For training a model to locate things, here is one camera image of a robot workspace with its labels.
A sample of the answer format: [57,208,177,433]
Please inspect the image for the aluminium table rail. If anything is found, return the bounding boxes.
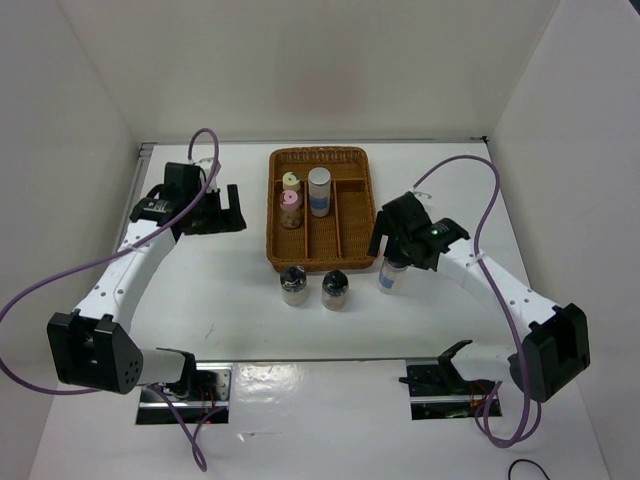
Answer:
[115,142,156,249]

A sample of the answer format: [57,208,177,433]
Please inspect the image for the black cap bottle right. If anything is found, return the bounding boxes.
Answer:
[321,270,349,311]

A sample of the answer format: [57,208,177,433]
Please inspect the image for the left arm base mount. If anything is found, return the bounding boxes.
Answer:
[135,361,233,426]

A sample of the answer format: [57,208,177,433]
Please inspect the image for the black cap bottle left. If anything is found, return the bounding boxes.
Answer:
[279,265,308,306]

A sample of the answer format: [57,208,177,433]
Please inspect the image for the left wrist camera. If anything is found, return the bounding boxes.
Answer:
[159,157,221,202]

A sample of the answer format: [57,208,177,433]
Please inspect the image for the purple cable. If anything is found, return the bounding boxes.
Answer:
[0,128,222,472]
[407,154,544,449]

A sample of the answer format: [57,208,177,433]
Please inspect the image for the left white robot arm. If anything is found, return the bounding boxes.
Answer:
[47,184,246,400]

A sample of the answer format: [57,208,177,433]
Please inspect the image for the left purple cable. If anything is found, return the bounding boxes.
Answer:
[0,128,222,472]

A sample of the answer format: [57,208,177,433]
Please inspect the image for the black cap bottle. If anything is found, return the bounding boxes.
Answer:
[321,270,349,311]
[279,265,308,306]

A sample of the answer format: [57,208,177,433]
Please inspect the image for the pink cap spice bottle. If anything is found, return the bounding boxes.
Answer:
[279,190,304,229]

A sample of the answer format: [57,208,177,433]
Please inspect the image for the black cable on floor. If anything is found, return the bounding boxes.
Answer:
[508,458,551,480]

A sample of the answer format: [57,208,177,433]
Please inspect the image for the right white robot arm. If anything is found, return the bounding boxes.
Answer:
[368,192,590,403]

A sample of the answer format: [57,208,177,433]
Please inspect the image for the silver cap jar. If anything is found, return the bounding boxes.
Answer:
[378,258,408,294]
[307,167,332,217]

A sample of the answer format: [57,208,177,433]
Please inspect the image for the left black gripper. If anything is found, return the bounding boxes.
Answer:
[185,184,246,235]

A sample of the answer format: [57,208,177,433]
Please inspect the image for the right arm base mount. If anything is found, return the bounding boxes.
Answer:
[398,359,495,421]

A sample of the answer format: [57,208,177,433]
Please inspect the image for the yellow cap spice bottle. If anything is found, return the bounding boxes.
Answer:
[282,171,301,192]

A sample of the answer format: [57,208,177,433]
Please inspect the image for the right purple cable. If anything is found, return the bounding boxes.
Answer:
[407,154,544,449]

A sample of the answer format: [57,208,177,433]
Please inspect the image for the brown wicker divided basket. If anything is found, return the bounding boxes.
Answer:
[266,146,376,272]

